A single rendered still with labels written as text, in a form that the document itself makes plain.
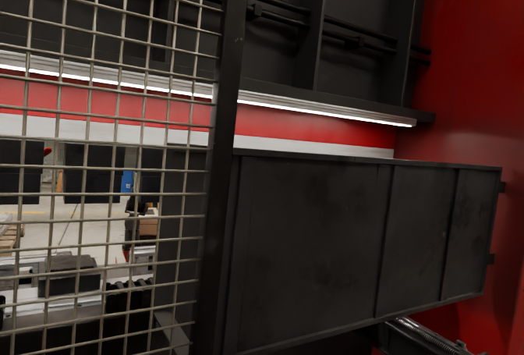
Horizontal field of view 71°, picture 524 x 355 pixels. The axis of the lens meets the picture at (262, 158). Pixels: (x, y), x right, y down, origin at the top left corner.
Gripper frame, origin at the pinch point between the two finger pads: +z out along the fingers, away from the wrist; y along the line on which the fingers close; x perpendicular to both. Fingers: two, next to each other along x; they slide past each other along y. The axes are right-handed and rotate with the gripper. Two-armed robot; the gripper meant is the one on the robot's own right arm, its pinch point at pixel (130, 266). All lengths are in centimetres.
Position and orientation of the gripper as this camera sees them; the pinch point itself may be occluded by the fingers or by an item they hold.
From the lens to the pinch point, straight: 162.4
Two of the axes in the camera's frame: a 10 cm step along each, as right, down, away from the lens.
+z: 0.2, 9.9, -1.7
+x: 9.0, 0.5, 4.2
